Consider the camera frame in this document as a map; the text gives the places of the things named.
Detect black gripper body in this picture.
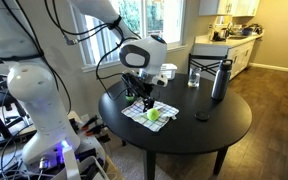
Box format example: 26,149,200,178
120,72,156,101

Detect yellow-green tennis ball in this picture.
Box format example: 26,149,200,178
146,107,160,122

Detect plaid checkered cloth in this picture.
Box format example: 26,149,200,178
121,97,180,133

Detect white plastic basket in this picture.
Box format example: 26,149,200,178
159,63,178,82

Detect clear glass mug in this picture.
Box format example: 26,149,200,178
187,66,202,89

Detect round black table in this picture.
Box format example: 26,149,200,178
98,73,253,180

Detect black round lid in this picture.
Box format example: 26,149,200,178
194,110,211,122

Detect black folding chair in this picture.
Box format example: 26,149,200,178
187,53,230,81

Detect grey metal water bottle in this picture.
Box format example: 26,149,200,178
211,58,234,102

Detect robot mounting platform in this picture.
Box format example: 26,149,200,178
0,111,125,180

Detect white kitchen counter cabinet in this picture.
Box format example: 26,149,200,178
192,31,265,81

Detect silver kettle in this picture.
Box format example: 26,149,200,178
218,27,231,40

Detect blue bowl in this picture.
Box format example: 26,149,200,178
242,27,254,36

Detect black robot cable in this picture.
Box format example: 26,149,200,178
95,19,142,101

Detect black clamp orange handles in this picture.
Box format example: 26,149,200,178
80,114,100,131
84,123,107,137

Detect white window frame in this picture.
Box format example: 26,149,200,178
72,0,188,73

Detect white upper wall cabinets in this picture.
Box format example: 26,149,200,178
198,0,261,18

